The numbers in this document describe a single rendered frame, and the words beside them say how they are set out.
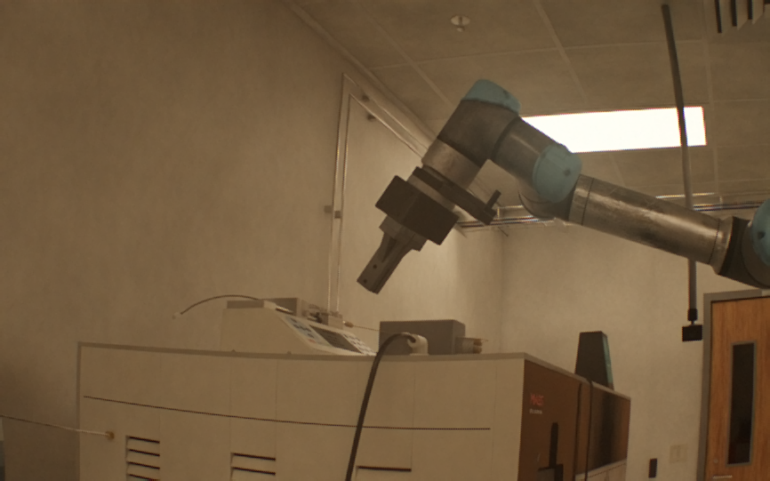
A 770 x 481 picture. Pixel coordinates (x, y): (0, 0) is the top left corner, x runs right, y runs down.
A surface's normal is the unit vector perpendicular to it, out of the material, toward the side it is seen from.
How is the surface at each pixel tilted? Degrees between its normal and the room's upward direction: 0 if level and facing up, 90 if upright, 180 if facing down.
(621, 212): 109
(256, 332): 87
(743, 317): 90
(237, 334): 87
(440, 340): 90
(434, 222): 127
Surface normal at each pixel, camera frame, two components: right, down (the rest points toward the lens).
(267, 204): 0.93, -0.06
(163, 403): -0.37, -0.25
